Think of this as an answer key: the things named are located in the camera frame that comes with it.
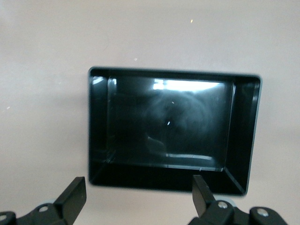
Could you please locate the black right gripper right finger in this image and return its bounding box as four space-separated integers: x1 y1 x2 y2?
189 174 235 225

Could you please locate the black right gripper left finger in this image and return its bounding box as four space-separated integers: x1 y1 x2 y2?
22 176 88 225

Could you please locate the black plastic box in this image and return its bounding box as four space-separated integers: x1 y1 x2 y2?
88 66 263 196

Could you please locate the brown table mat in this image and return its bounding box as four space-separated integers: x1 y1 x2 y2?
0 0 300 225

